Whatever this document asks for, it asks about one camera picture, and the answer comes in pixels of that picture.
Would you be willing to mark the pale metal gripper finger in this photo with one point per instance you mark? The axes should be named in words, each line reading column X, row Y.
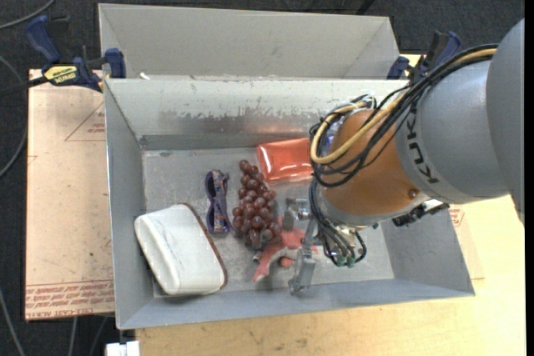
column 303, row 271
column 301, row 209

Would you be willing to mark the pink toy animal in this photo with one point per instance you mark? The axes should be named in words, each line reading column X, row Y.
column 272, row 257

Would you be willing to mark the red toy grape bunch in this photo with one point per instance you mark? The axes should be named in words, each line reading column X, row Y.
column 252, row 206

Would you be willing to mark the orange-red plastic packet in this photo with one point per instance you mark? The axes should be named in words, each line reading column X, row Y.
column 283, row 160

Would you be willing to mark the purple sunglasses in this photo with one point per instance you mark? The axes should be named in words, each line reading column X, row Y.
column 216, row 217

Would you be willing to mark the grey metal bin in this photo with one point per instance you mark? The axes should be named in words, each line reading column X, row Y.
column 183, row 179

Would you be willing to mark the white and brown toy bread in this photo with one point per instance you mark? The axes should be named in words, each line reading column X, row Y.
column 179, row 250

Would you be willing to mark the brown cardboard board, red print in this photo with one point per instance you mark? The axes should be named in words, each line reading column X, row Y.
column 67, row 200

